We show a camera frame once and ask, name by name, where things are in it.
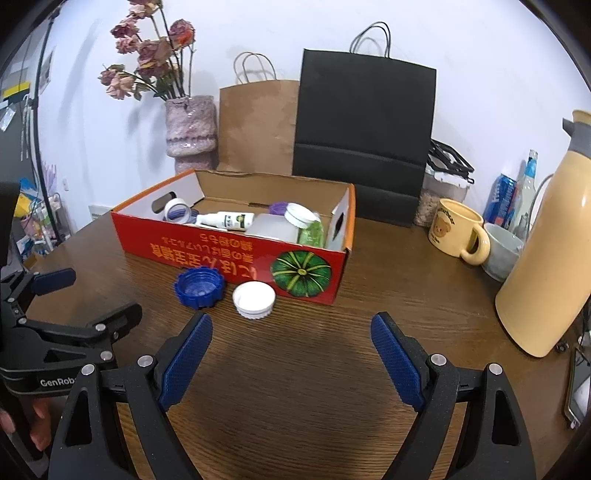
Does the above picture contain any clear glass bottle blue label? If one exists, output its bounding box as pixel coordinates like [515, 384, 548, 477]
[510, 148, 541, 234]

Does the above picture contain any blue ridged lid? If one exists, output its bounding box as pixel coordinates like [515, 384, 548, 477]
[174, 268, 226, 310]

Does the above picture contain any translucent plastic container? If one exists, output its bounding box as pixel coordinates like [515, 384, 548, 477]
[245, 213, 301, 244]

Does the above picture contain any dried rose bouquet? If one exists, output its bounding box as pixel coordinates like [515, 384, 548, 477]
[98, 0, 197, 101]

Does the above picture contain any white tape roll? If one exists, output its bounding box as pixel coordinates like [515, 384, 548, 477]
[163, 198, 192, 221]

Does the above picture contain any person's left hand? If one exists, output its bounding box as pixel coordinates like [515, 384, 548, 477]
[27, 397, 55, 452]

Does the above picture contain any clear jar with black clips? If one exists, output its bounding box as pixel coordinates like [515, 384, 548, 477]
[413, 138, 475, 228]

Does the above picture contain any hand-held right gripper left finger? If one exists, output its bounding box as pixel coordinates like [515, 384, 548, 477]
[48, 311, 214, 480]

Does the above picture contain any green spray bottle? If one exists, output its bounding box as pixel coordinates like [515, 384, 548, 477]
[298, 220, 326, 247]

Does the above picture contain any yellow bear mug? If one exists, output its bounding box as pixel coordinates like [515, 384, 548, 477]
[427, 198, 491, 266]

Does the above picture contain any pink ceramic vase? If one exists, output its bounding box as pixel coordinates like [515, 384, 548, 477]
[165, 95, 219, 175]

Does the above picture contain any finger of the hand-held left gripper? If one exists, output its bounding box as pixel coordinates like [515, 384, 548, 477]
[23, 302, 143, 366]
[0, 268, 77, 324]

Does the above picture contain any brown paper bag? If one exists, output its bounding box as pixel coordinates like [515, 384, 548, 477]
[218, 52, 301, 175]

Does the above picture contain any red cardboard box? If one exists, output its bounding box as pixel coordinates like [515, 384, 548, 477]
[111, 169, 357, 306]

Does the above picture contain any grey refrigerator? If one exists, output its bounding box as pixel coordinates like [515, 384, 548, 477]
[0, 92, 26, 185]

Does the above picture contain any yellow thermos jug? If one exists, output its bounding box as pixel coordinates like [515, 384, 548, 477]
[495, 109, 591, 358]

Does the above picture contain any blue drink can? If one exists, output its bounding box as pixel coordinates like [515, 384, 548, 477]
[482, 174, 519, 229]

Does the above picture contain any small wall picture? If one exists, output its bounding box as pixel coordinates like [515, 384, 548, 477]
[39, 46, 55, 95]

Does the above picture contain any black paper bag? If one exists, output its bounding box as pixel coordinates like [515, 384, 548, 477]
[292, 21, 437, 228]

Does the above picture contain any small white bottle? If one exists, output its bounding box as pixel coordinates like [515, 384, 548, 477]
[195, 211, 256, 232]

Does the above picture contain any black smartphone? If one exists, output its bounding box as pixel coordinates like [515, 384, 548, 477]
[563, 346, 591, 430]

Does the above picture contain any cluttered storage rack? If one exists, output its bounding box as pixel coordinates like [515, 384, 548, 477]
[14, 178, 75, 259]

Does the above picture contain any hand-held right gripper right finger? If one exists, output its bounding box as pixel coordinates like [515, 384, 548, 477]
[370, 311, 536, 480]

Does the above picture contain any black light stand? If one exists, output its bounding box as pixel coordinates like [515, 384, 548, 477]
[18, 14, 65, 241]

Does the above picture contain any pale ceramic cup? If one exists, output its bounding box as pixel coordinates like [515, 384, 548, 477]
[481, 223, 525, 282]

